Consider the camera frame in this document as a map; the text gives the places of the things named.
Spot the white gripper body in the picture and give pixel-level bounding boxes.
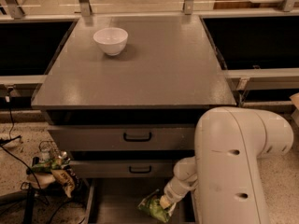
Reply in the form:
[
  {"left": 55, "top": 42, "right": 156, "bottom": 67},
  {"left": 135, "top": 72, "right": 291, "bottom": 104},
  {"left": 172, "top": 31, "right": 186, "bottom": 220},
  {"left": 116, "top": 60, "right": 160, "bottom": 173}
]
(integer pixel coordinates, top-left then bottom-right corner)
[{"left": 164, "top": 175, "right": 198, "bottom": 203}]

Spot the grey top drawer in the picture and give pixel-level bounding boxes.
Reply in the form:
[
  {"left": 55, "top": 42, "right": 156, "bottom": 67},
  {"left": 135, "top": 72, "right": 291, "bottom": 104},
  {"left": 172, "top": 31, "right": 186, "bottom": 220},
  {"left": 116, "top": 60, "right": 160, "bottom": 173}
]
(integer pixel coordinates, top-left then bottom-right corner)
[{"left": 49, "top": 126, "right": 194, "bottom": 151}]

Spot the grey open bottom drawer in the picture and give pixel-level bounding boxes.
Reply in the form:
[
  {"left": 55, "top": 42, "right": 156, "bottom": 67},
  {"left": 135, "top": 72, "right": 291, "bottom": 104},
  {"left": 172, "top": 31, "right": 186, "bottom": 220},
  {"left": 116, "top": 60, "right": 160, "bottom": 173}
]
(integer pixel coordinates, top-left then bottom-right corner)
[{"left": 84, "top": 177, "right": 198, "bottom": 224}]

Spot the clear plastic bottle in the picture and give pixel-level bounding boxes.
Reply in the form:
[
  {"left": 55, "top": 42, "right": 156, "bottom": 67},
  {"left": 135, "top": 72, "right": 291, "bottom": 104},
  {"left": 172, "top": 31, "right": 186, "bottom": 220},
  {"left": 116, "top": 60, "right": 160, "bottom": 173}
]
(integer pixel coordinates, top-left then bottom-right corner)
[{"left": 39, "top": 141, "right": 51, "bottom": 161}]

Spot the black floor cable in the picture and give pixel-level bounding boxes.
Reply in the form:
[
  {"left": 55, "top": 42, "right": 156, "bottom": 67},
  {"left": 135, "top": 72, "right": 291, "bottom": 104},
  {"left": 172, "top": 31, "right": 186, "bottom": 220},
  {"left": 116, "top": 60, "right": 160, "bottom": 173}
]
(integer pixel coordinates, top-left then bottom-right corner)
[{"left": 0, "top": 87, "right": 50, "bottom": 205}]

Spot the green jalapeno chip bag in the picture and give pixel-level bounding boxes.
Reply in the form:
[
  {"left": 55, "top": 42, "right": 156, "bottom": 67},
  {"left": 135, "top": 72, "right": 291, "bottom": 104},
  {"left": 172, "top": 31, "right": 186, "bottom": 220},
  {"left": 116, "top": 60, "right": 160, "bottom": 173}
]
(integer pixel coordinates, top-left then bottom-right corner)
[{"left": 137, "top": 189, "right": 176, "bottom": 223}]

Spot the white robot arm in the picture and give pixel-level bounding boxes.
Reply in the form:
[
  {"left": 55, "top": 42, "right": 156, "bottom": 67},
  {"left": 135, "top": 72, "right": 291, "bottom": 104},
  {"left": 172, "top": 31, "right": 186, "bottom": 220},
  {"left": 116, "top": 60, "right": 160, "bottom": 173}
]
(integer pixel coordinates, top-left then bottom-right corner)
[{"left": 160, "top": 107, "right": 293, "bottom": 224}]

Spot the white ceramic bowl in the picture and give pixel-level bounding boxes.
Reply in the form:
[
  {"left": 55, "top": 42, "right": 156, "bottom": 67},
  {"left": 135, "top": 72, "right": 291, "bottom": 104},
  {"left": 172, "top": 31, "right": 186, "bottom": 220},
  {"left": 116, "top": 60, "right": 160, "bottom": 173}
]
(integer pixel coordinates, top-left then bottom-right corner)
[{"left": 93, "top": 27, "right": 128, "bottom": 56}]

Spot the grey middle drawer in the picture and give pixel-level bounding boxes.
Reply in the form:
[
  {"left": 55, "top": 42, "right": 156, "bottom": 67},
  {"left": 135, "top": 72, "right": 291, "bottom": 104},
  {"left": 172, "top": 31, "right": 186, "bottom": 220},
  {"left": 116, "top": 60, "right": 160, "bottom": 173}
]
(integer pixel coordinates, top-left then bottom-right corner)
[{"left": 70, "top": 160, "right": 175, "bottom": 178}]

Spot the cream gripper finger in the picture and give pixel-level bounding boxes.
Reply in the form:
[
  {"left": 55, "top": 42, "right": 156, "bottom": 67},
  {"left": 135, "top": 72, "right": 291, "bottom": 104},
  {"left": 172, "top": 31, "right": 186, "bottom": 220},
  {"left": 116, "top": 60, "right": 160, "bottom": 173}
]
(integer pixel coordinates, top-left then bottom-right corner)
[{"left": 160, "top": 195, "right": 172, "bottom": 209}]

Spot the green snack bag on floor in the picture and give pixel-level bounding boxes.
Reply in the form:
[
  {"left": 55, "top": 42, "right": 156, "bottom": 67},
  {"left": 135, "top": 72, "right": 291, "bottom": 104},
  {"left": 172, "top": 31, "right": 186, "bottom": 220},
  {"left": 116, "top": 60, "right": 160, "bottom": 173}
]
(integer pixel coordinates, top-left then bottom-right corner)
[{"left": 31, "top": 159, "right": 69, "bottom": 173}]

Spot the grey drawer cabinet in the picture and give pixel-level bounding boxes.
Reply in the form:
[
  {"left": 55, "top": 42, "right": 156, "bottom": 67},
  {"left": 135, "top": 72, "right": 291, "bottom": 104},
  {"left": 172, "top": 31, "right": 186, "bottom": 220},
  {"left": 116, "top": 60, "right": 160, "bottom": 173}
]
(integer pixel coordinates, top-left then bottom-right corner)
[{"left": 30, "top": 14, "right": 237, "bottom": 185}]

